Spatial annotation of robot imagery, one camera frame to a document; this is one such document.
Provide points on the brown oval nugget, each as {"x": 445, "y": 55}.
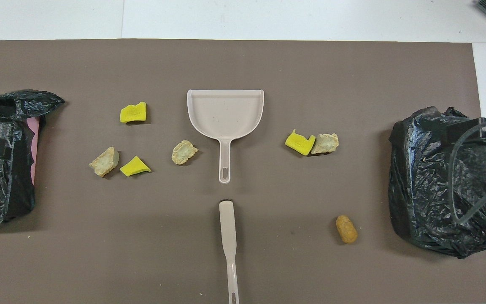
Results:
{"x": 346, "y": 229}

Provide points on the large beige rock chunk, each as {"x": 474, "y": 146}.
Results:
{"x": 103, "y": 162}

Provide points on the small beige orange rock chunk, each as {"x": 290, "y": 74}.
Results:
{"x": 183, "y": 153}

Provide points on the beige plastic dustpan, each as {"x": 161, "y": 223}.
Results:
{"x": 225, "y": 114}

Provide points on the yellow sponge block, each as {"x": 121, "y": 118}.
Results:
{"x": 133, "y": 114}

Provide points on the right black trash bag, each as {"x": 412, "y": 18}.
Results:
{"x": 420, "y": 177}

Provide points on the yellow green sponge wedge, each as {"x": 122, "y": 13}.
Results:
{"x": 133, "y": 168}

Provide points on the pale grey beige rock chunk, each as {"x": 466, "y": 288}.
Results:
{"x": 326, "y": 143}

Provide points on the notched yellow sponge piece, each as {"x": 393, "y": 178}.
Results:
{"x": 300, "y": 143}

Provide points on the brown table mat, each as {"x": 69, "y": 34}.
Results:
{"x": 268, "y": 63}

